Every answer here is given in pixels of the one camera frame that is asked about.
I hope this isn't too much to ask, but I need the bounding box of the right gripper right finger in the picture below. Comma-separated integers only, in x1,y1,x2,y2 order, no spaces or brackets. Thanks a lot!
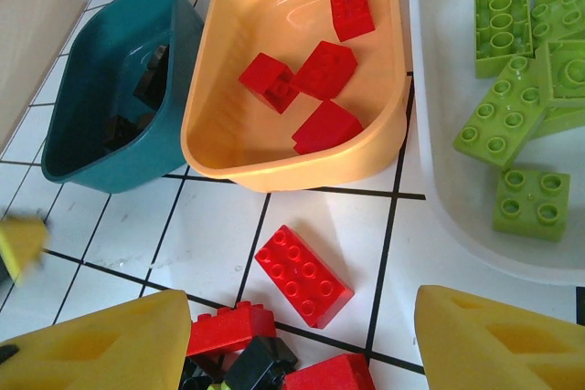
413,284,585,390

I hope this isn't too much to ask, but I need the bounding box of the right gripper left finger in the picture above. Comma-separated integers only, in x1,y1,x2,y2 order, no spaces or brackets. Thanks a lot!
0,288,191,390

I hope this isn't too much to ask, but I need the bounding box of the black lego brick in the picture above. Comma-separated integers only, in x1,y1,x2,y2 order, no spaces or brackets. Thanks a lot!
180,355,229,390
102,113,159,156
223,335,299,390

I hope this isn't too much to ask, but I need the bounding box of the teal plastic container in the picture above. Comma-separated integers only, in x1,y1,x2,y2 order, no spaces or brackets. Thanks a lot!
40,0,206,194

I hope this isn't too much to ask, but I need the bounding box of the square lime green lego brick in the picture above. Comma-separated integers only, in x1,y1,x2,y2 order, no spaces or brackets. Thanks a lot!
492,168,571,243

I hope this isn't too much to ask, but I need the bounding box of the long red lego brick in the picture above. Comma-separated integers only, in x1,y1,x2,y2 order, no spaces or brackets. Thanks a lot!
254,224,356,330

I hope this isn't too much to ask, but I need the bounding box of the orange plastic container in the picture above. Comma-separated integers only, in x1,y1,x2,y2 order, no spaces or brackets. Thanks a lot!
181,0,410,194

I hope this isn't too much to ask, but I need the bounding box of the white plastic container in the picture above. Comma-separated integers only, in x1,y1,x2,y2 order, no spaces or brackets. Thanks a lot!
406,0,585,284

